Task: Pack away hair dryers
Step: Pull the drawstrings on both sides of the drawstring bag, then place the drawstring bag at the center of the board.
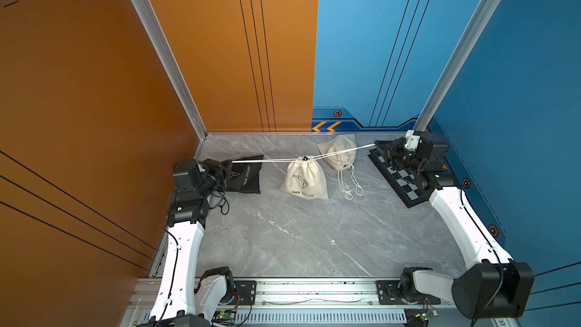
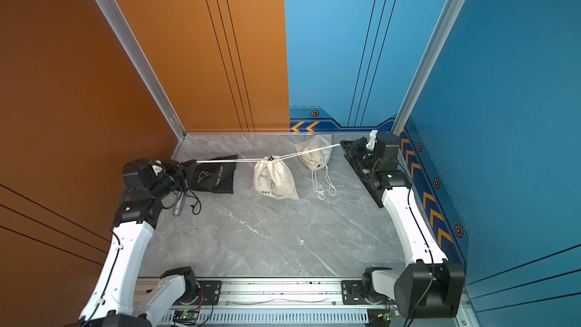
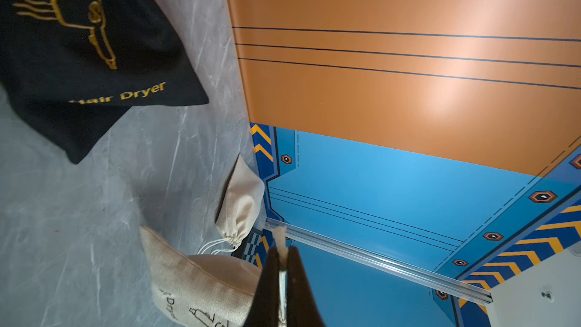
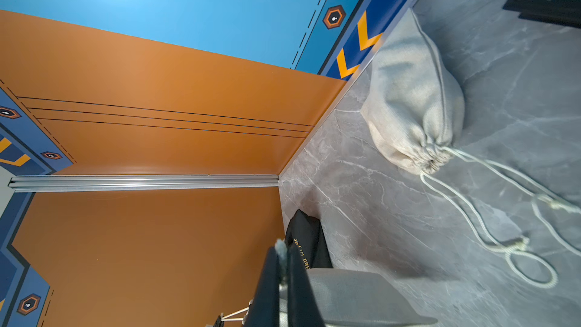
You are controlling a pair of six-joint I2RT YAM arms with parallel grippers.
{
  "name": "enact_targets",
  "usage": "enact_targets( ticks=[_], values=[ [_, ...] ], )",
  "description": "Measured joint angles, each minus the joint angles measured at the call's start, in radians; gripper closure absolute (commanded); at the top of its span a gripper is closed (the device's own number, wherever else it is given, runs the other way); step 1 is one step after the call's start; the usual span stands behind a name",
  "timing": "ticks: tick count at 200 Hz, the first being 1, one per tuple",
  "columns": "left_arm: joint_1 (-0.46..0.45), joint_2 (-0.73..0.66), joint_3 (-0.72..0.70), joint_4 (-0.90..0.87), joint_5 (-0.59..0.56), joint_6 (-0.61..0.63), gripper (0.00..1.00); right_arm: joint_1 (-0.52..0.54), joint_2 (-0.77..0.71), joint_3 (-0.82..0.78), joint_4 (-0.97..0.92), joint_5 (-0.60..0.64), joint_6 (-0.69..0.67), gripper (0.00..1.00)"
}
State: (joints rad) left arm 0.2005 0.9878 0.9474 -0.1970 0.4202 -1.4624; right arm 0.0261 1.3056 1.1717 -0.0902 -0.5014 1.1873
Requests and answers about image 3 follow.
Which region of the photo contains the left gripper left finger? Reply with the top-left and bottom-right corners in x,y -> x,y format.
243,248 -> 280,327

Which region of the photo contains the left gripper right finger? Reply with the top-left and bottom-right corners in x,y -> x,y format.
287,246 -> 325,327

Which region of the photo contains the beige cloth bag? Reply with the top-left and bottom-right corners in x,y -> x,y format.
140,226 -> 261,326
198,154 -> 265,255

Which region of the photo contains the black drawstring dryer bag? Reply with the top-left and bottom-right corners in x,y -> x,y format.
1,0 -> 209,164

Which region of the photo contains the black white checkerboard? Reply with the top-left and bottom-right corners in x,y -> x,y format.
232,229 -> 270,269

